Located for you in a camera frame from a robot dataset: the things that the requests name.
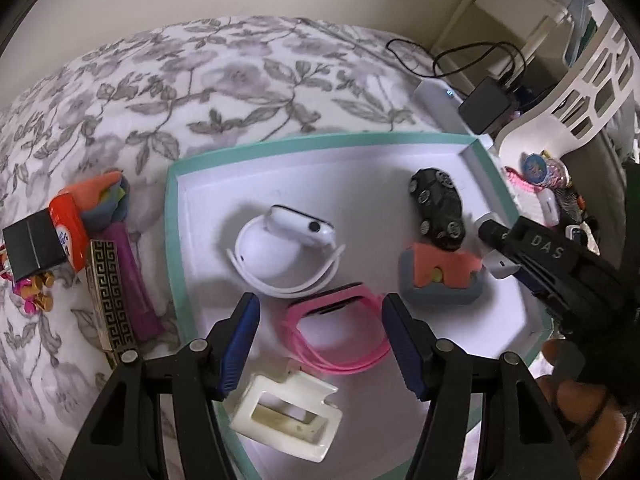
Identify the pink smartwatch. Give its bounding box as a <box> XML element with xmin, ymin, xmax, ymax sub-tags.
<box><xmin>283</xmin><ymin>282</ymin><xmax>392</xmax><ymax>376</ymax></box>

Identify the purple plastic tube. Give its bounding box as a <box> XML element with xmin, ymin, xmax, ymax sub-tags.
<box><xmin>107</xmin><ymin>215</ymin><xmax>166</xmax><ymax>341</ymax></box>

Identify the white charging case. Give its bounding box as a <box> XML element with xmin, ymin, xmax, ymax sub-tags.
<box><xmin>472</xmin><ymin>212</ymin><xmax>521</xmax><ymax>281</ymax></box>

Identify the orange and blue toy block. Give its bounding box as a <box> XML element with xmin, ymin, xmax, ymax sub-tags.
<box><xmin>398</xmin><ymin>242</ymin><xmax>486</xmax><ymax>308</ymax></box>

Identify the small black box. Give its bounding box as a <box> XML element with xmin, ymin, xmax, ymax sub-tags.
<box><xmin>1</xmin><ymin>210</ymin><xmax>68</xmax><ymax>281</ymax></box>

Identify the white plastic basket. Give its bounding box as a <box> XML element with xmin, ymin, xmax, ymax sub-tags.
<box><xmin>492</xmin><ymin>10</ymin><xmax>640</xmax><ymax>161</ymax></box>

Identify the round blue tin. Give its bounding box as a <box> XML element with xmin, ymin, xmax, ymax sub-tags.
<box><xmin>520</xmin><ymin>152</ymin><xmax>551</xmax><ymax>186</ymax></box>

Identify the teal cardboard box tray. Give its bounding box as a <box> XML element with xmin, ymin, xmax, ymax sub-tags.
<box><xmin>165</xmin><ymin>130</ymin><xmax>553</xmax><ymax>480</ymax></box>

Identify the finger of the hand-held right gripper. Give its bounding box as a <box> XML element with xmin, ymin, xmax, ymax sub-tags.
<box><xmin>477</xmin><ymin>217</ymin><xmax>581</xmax><ymax>271</ymax></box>
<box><xmin>515</xmin><ymin>266</ymin><xmax>561</xmax><ymax>306</ymax></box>

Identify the person's right hand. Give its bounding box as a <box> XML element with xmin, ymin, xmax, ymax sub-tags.
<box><xmin>537</xmin><ymin>337</ymin><xmax>631</xmax><ymax>480</ymax></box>

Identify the white smartwatch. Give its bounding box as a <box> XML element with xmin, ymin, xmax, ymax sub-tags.
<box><xmin>226</xmin><ymin>204</ymin><xmax>346</xmax><ymax>298</ymax></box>

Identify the white power bank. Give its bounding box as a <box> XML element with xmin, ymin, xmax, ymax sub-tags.
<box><xmin>412</xmin><ymin>79</ymin><xmax>481</xmax><ymax>136</ymax></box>

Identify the orange grey cloth toy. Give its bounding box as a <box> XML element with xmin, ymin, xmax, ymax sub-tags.
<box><xmin>62</xmin><ymin>170</ymin><xmax>132</xmax><ymax>223</ymax></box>

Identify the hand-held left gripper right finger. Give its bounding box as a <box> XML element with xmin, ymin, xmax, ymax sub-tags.
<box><xmin>381</xmin><ymin>293</ymin><xmax>583</xmax><ymax>480</ymax></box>

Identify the pink crochet mat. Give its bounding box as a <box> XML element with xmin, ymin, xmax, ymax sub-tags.
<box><xmin>502</xmin><ymin>165</ymin><xmax>546</xmax><ymax>196</ymax></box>

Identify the white wooden stool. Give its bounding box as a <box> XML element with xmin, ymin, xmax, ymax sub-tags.
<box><xmin>432</xmin><ymin>0</ymin><xmax>576</xmax><ymax>91</ymax></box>

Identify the floral printed blanket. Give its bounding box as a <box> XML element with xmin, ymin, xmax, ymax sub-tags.
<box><xmin>0</xmin><ymin>16</ymin><xmax>501</xmax><ymax>480</ymax></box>

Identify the black charger adapter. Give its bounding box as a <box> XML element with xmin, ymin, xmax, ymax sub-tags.
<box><xmin>458</xmin><ymin>77</ymin><xmax>521</xmax><ymax>133</ymax></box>

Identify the cream rectangular hair clip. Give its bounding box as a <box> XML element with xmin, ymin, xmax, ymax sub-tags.
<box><xmin>222</xmin><ymin>357</ymin><xmax>343</xmax><ymax>463</ymax></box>

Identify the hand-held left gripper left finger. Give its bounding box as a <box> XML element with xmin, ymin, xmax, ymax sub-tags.
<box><xmin>60</xmin><ymin>292</ymin><xmax>262</xmax><ymax>480</ymax></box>

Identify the black cable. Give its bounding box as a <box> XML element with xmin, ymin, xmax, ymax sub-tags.
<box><xmin>385</xmin><ymin>37</ymin><xmax>528</xmax><ymax>92</ymax></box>

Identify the black gold patterned lighter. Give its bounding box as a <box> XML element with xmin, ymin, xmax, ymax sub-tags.
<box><xmin>85</xmin><ymin>240</ymin><xmax>138</xmax><ymax>368</ymax></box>

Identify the black toy car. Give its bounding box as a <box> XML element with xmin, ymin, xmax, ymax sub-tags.
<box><xmin>409</xmin><ymin>166</ymin><xmax>468</xmax><ymax>251</ymax></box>

